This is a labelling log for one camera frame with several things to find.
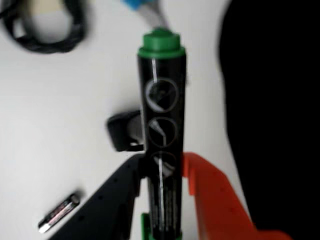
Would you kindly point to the dark navy gripper finger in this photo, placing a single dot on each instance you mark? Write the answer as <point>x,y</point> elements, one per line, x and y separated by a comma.
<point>110,207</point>

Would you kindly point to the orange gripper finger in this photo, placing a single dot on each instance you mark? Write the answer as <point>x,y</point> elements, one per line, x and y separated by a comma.
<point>215,200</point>

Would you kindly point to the green capped black marker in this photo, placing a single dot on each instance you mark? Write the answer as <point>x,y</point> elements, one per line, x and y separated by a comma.
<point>162,112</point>

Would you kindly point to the black red AAA battery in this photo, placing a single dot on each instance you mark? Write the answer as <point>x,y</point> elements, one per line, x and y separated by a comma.
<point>60,212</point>

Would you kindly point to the beige masking tape piece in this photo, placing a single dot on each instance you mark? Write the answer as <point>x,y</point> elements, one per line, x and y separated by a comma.
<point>46,5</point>

